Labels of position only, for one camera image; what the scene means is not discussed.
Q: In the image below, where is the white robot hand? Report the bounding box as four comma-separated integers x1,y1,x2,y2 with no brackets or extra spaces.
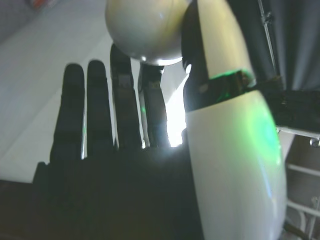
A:
0,0,288,240

